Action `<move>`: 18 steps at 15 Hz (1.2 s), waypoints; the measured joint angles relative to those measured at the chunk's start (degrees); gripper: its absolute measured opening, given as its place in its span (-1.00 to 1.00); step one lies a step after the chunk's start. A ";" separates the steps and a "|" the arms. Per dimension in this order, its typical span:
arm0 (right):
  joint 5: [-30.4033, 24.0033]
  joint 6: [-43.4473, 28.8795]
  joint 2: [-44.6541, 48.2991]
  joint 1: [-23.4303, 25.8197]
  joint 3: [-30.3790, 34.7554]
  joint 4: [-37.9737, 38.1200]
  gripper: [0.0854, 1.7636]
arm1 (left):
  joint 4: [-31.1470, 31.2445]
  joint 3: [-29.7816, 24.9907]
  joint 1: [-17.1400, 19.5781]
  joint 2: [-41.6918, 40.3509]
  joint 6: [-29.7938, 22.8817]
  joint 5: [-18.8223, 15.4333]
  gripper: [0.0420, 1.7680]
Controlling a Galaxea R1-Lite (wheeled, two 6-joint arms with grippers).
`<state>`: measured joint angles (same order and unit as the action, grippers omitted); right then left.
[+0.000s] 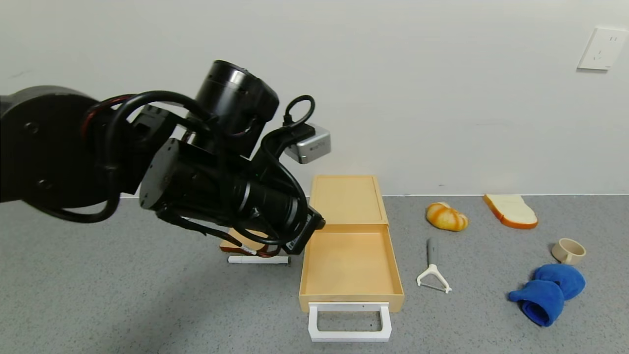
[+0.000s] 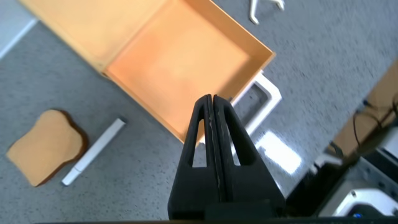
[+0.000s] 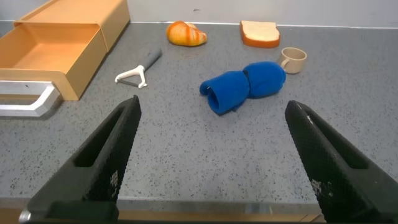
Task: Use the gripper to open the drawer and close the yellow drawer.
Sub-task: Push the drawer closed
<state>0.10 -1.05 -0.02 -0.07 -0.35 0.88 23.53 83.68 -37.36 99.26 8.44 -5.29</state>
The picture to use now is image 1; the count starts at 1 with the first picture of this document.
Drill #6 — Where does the yellow drawer with white handle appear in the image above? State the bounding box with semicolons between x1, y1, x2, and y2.
299;224;404;342

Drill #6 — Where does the white marker pen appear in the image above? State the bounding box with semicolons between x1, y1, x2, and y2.
229;255;290;266

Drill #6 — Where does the brown toast slice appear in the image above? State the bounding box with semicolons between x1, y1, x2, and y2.
220;229;270;254

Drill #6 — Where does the orange striped bread roll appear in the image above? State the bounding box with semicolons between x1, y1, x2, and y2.
426;202;469;232

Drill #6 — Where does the white bread slice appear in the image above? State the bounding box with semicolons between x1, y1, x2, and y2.
483;194;539;230

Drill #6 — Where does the blue towel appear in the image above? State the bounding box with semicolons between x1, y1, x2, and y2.
509;264;586;327

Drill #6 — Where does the beige cup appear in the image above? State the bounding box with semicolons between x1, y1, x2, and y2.
552;238;587;265

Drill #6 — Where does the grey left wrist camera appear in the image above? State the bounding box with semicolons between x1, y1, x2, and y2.
285;124;331;165

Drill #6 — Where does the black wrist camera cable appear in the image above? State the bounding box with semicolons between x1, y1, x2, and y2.
231;95;316;246

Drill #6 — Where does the white peeler with grey handle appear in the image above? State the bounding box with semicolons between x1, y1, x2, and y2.
417;238;452;294

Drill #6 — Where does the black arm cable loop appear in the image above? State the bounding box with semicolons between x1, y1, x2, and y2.
37;90;219;224

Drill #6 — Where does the white wall socket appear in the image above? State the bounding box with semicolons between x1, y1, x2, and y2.
578;27;629;70

